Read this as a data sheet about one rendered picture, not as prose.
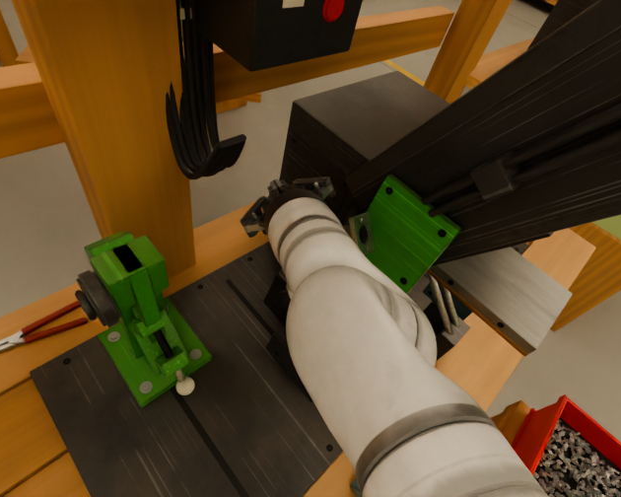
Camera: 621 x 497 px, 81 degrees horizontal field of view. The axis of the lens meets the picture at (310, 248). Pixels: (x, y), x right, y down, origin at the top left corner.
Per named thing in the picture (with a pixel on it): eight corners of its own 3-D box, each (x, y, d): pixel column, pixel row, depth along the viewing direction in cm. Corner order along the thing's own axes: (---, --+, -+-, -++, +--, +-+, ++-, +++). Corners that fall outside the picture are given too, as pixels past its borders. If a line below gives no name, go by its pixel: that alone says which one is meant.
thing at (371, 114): (400, 230, 96) (469, 114, 70) (319, 286, 79) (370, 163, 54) (352, 188, 102) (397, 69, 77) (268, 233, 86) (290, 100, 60)
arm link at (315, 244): (376, 250, 36) (310, 204, 32) (474, 360, 23) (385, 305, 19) (331, 302, 38) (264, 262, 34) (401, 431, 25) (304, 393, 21)
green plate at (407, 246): (399, 311, 61) (481, 216, 49) (373, 332, 55) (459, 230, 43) (351, 266, 66) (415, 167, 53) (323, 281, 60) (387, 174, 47)
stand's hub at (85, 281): (127, 329, 47) (114, 300, 41) (103, 343, 45) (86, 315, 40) (101, 289, 50) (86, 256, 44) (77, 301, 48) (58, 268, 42)
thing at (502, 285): (560, 303, 63) (573, 293, 61) (522, 358, 54) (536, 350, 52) (392, 173, 77) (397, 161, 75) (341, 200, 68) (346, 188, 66)
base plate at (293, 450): (524, 249, 104) (529, 246, 102) (167, 643, 44) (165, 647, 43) (412, 166, 119) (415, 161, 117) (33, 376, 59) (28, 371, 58)
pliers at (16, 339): (80, 302, 69) (78, 299, 68) (89, 322, 67) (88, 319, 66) (-24, 344, 61) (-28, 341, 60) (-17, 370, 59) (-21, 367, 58)
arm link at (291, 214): (292, 298, 43) (305, 331, 37) (248, 221, 37) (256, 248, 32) (360, 263, 43) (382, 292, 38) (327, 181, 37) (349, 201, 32)
